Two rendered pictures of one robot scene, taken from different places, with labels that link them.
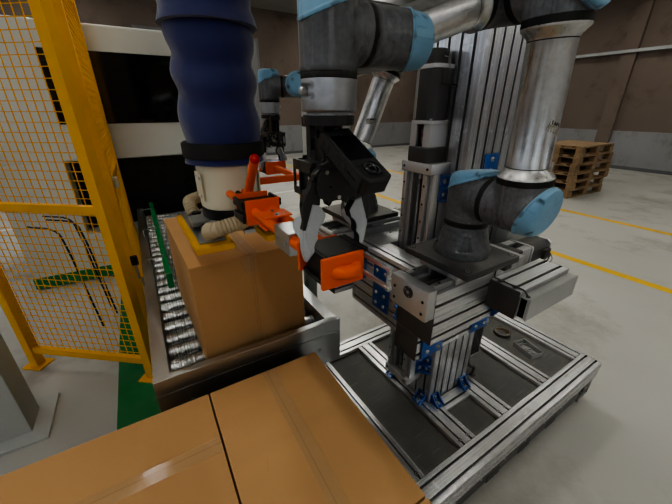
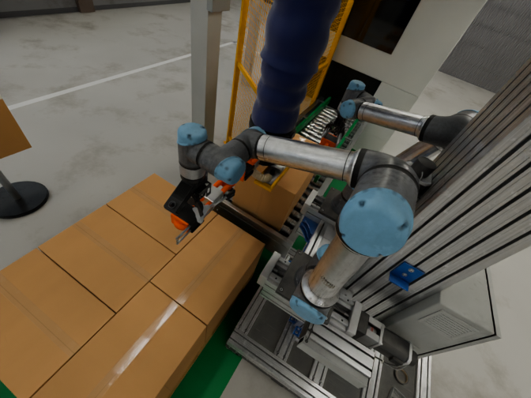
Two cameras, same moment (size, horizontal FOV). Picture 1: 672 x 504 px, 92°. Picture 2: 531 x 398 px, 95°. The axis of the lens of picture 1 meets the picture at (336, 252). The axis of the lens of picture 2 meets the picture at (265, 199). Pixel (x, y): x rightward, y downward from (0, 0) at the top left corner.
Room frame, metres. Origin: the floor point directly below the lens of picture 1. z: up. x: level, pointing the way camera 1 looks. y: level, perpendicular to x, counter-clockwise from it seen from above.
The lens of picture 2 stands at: (0.32, -0.52, 1.93)
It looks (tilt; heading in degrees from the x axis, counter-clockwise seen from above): 47 degrees down; 48
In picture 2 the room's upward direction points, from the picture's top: 18 degrees clockwise
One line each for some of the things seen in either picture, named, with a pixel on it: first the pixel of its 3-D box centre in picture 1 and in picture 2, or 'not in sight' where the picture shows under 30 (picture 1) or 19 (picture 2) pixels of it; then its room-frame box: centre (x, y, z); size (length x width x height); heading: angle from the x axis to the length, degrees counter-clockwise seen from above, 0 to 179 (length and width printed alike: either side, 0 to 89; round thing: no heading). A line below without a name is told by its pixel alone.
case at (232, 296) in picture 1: (232, 272); (279, 176); (1.27, 0.46, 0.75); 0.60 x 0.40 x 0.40; 33
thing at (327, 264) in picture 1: (329, 260); (187, 215); (0.46, 0.01, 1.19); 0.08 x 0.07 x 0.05; 32
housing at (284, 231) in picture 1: (296, 236); (212, 196); (0.58, 0.08, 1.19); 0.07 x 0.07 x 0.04; 32
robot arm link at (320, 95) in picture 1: (326, 98); (191, 167); (0.48, 0.01, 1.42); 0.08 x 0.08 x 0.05
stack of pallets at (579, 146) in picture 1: (569, 167); not in sight; (5.97, -4.24, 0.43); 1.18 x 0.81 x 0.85; 120
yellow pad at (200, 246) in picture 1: (202, 225); not in sight; (0.92, 0.41, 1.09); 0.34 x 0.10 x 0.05; 32
